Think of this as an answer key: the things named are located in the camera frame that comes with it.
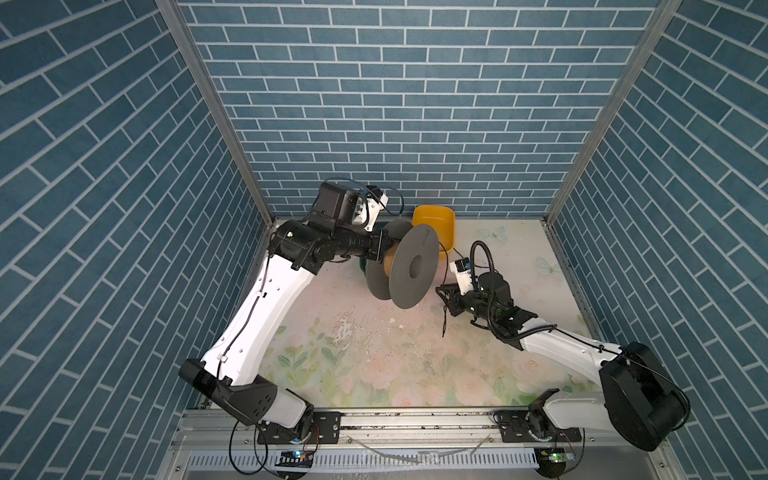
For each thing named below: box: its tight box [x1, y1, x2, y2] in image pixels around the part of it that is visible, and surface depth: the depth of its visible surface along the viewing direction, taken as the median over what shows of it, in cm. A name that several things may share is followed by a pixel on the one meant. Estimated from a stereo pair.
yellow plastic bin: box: [411, 205, 456, 260], surface depth 119 cm
